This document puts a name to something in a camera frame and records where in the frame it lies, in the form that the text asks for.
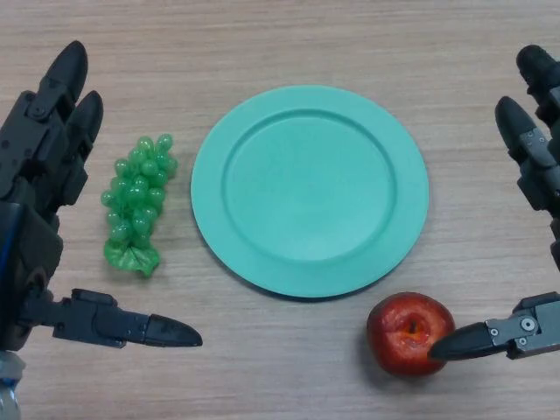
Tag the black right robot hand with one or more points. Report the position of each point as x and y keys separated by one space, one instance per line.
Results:
x=536 y=157

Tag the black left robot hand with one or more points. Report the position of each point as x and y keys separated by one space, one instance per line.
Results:
x=30 y=175

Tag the green plastic grape bunch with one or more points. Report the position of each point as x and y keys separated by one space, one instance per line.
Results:
x=137 y=197

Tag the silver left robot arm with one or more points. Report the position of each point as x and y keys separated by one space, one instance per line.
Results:
x=8 y=394

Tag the green round plate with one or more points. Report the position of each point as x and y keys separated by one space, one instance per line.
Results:
x=310 y=192

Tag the red apple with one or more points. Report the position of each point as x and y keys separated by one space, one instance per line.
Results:
x=402 y=337

